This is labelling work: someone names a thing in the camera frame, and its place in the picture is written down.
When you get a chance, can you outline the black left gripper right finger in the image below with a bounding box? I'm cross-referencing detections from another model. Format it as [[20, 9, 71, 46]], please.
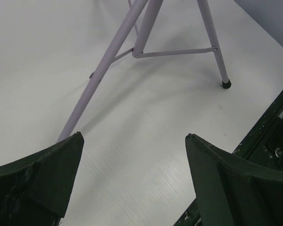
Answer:
[[185, 134, 283, 226]]

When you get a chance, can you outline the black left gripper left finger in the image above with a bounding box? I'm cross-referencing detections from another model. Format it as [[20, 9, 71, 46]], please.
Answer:
[[0, 132, 84, 226]]

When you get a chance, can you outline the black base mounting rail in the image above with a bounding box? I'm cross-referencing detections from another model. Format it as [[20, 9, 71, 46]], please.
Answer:
[[176, 91, 283, 226]]

